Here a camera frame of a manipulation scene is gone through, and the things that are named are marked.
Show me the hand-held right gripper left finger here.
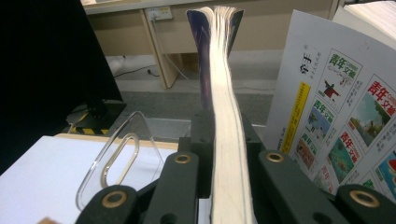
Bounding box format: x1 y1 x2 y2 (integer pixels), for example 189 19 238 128
178 110 216 199

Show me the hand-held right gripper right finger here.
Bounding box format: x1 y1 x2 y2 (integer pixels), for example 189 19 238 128
242 114 281 224

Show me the purple cover magazine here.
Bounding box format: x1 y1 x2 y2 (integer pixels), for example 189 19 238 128
185 5 260 224

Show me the white picture-grid magazine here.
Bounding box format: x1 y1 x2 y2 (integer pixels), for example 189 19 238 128
264 0 396 204

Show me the clear acrylic magazine rack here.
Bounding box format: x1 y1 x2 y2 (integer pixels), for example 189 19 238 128
75 110 194 213

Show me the wooden table leg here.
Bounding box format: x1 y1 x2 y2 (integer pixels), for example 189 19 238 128
151 18 202 91

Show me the black stand base striped tape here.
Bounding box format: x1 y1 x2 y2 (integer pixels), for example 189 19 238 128
66 99 127 136

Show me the light wooden table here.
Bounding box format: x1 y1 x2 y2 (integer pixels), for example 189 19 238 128
54 133 179 151

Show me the beige wooden desk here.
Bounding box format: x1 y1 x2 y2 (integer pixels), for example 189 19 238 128
80 0 341 91

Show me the white power socket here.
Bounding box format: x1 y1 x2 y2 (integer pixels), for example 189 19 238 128
144 7 174 22

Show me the white table sheet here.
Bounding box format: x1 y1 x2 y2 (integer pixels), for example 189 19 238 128
0 134 179 224

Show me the black monitor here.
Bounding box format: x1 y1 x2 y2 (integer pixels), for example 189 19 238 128
0 0 124 175

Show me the black cable with plug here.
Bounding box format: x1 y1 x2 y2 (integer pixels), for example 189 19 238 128
113 63 162 79

